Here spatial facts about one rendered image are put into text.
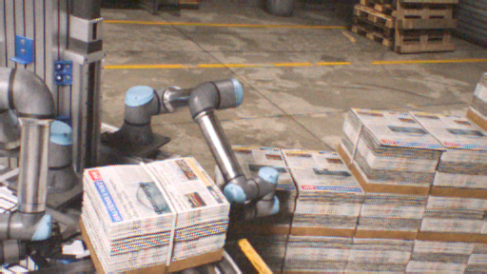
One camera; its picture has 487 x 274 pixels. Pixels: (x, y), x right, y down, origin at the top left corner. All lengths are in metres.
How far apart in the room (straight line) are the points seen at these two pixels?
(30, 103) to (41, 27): 0.56
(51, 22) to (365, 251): 1.58
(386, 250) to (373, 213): 0.21
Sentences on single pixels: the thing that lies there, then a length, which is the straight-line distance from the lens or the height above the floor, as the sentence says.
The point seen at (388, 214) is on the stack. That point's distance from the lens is 2.46.
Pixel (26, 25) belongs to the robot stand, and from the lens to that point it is 2.19.
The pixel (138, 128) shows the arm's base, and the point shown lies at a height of 0.89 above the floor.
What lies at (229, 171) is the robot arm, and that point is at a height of 0.99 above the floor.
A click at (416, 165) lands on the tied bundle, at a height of 0.97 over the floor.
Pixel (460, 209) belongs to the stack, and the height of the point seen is 0.77.
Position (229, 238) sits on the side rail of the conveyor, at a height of 0.80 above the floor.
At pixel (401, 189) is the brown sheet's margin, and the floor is 0.86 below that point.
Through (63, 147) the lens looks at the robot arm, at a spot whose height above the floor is 0.99.
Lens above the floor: 1.92
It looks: 24 degrees down
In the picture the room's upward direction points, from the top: 10 degrees clockwise
